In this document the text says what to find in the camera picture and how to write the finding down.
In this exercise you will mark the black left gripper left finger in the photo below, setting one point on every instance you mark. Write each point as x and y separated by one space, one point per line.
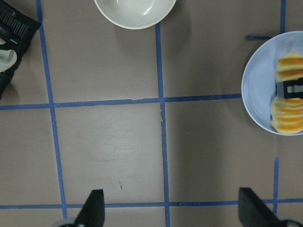
92 214

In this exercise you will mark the cream plate in rack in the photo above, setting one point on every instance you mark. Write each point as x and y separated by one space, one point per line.
8 56

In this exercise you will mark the black plate rack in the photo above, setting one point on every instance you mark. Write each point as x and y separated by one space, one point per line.
18 30

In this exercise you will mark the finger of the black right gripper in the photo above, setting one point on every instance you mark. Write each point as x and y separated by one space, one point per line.
290 89

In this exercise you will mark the blue plate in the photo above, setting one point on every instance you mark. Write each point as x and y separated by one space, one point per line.
258 86

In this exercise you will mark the cream bowl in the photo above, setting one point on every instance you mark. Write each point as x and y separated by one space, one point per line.
135 14

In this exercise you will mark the yellow ridged bread loaf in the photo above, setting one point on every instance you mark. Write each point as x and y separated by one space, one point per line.
287 113

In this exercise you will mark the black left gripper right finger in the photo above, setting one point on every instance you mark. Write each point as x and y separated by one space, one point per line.
252 212

